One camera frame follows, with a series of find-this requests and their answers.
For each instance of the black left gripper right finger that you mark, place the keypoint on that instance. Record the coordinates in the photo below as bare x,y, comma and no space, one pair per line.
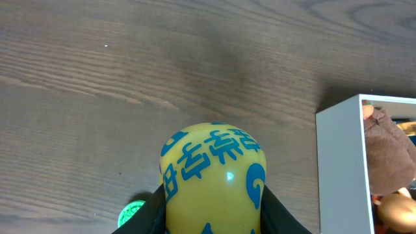
276,219

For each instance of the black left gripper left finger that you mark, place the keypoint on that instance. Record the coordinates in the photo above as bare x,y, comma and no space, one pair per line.
149,219

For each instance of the green round sticker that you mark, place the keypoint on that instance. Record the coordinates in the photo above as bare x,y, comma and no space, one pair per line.
128,211

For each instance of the yellow and grey toy truck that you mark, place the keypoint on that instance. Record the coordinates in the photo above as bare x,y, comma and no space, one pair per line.
409,128

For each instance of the brown plush toy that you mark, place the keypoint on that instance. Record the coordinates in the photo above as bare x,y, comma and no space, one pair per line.
390,152

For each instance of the yellow ball with blue letters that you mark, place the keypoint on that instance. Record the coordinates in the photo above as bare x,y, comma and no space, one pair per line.
213,176

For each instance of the white cardboard box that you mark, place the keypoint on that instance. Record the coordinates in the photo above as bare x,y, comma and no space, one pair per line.
343,182

